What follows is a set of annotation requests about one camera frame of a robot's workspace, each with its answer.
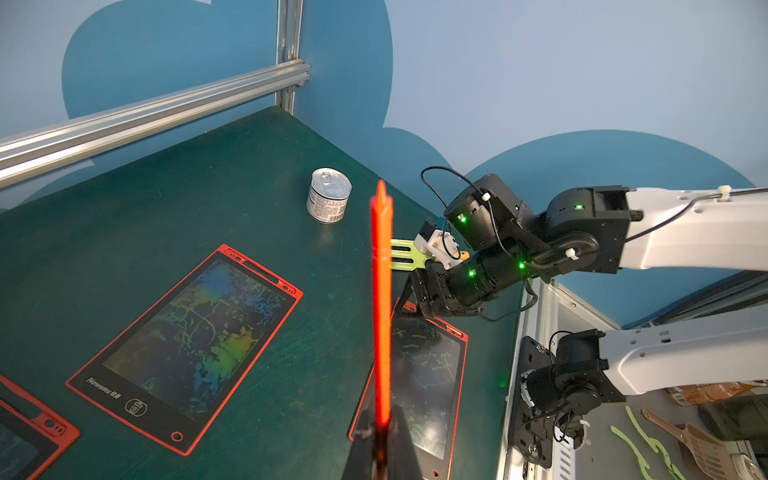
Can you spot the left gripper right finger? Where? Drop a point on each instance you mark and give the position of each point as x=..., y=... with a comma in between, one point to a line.
x=402, y=459

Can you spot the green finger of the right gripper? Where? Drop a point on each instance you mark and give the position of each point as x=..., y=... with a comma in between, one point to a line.
x=406, y=257

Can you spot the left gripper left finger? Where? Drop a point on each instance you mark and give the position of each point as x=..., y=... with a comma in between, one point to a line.
x=362, y=460

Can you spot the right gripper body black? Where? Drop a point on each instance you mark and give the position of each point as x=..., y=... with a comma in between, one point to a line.
x=444, y=293

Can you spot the red tablet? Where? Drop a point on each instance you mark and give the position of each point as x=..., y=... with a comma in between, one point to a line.
x=31, y=444
x=427, y=370
x=168, y=375

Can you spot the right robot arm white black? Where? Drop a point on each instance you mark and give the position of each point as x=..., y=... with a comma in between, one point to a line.
x=601, y=230

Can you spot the silver tin can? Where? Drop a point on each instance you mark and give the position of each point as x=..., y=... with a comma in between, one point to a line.
x=328, y=195

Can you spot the brown coffee bottle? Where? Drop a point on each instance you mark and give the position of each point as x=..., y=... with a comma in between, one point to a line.
x=702, y=394

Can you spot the brown litter scoop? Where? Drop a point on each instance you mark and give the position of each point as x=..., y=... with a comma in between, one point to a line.
x=710, y=455

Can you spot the aluminium rail frame front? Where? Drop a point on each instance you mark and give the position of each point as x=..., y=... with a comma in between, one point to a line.
x=557, y=313

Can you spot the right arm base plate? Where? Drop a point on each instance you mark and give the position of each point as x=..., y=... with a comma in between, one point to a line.
x=533, y=405

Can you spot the aluminium back rail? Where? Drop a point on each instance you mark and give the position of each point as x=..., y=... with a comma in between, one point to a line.
x=29, y=156

